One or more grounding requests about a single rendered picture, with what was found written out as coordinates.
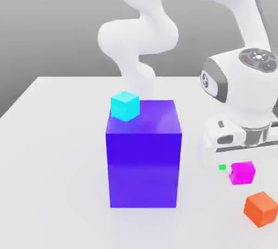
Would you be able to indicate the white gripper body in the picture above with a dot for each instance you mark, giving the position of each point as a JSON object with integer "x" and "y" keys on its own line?
{"x": 245, "y": 154}

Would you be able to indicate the small green cube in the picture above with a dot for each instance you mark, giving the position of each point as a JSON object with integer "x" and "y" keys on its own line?
{"x": 222, "y": 167}

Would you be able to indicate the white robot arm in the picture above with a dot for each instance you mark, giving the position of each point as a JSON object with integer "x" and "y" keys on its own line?
{"x": 139, "y": 36}

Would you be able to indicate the small magenta cube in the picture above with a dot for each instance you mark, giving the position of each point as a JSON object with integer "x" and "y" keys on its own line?
{"x": 243, "y": 173}

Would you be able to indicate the small orange cube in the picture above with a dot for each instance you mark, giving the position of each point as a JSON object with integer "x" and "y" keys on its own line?
{"x": 260, "y": 208}

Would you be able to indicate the small cyan cube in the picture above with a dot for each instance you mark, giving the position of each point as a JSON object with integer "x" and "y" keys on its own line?
{"x": 124, "y": 105}

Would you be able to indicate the large blue box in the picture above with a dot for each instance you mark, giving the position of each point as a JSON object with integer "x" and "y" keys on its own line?
{"x": 143, "y": 166}

